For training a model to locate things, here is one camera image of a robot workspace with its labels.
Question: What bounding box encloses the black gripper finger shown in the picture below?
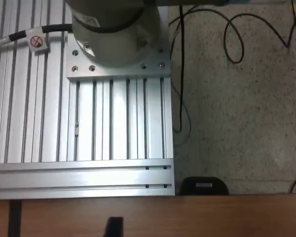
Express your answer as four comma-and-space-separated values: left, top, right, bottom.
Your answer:
103, 216, 124, 237

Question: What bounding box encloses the black device with grey label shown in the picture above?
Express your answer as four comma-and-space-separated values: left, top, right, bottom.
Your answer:
179, 176, 229, 196

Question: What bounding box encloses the aluminium profile robot stand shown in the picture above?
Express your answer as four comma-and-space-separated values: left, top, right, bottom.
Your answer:
0, 0, 176, 200

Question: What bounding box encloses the aluminium robot mounting plate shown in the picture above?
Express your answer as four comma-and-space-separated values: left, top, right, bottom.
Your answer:
66, 34, 172, 79

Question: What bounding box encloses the white warning label red sign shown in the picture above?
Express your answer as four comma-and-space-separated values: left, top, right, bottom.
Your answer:
29, 34, 50, 52

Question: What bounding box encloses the black cable beside stand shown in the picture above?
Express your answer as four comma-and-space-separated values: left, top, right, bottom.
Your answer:
173, 4, 192, 146

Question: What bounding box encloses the black looping floor cable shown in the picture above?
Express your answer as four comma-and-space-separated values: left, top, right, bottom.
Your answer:
168, 0, 296, 65

